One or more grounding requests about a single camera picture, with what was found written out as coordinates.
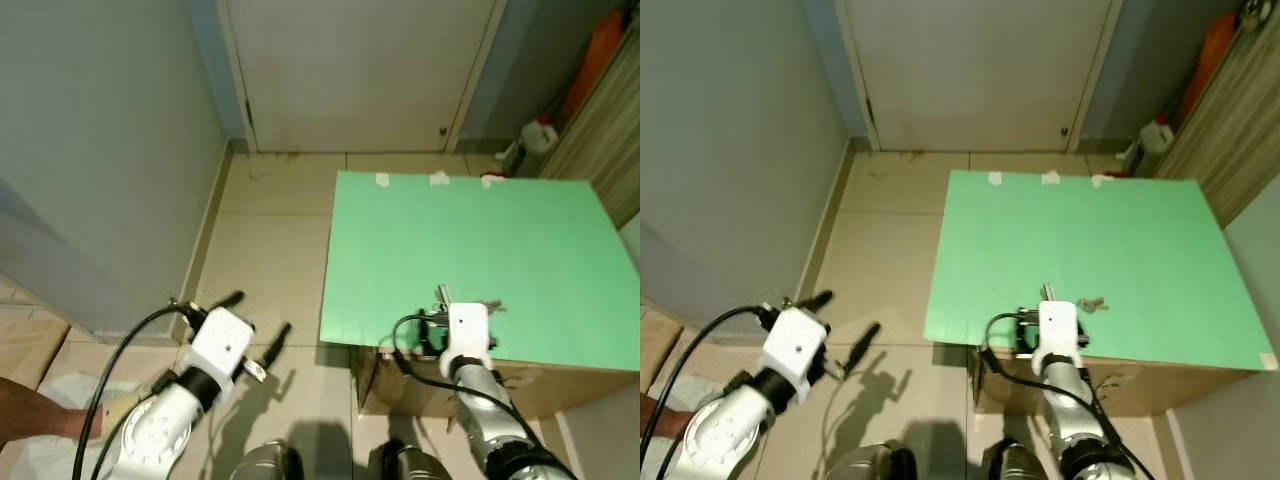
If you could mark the keys with white tag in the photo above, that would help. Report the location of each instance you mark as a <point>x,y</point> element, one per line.
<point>490,304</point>
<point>1090,302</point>

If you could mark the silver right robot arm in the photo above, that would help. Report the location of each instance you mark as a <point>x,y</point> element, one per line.
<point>1075,420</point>
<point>490,410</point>

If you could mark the person's bare forearm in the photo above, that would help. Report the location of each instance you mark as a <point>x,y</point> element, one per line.
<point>30,415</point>

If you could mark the grey robot left foot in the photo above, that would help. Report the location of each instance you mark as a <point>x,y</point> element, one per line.
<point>265,462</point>
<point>870,462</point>

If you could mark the grey robot foot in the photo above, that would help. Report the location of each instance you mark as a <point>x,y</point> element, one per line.
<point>265,462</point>
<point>400,462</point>
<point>1010,462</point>
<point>870,462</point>

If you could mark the brown cardboard box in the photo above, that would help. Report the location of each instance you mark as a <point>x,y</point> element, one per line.
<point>1150,385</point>
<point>540,385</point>

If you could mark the grey robot right foot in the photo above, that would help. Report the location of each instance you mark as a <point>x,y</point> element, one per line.
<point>400,462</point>
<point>1010,462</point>

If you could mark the flat brown cardboard sheet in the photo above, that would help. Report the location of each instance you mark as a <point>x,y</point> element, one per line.
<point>30,350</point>
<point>655,345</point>

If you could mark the white plastic jug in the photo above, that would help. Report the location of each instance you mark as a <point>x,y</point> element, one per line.
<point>1158,135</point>
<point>540,135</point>

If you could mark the white plastic bag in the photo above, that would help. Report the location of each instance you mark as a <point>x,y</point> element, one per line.
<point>60,388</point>

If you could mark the wooden cabinet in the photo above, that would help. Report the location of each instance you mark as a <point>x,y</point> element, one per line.
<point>605,140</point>
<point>1220,140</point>

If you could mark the white door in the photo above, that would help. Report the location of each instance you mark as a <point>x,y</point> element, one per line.
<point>980,70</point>
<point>360,70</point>

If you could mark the orange plastic container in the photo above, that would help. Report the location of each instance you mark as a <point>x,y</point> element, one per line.
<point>597,55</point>
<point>1212,55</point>

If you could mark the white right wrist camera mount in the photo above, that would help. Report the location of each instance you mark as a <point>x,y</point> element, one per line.
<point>1060,325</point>
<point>468,328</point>

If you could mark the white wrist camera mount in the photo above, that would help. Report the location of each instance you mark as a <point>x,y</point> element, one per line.
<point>468,328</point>
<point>1060,325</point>
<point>222,340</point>
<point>798,345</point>

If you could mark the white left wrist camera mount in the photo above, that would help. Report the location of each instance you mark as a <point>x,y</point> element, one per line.
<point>798,345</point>
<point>222,340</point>

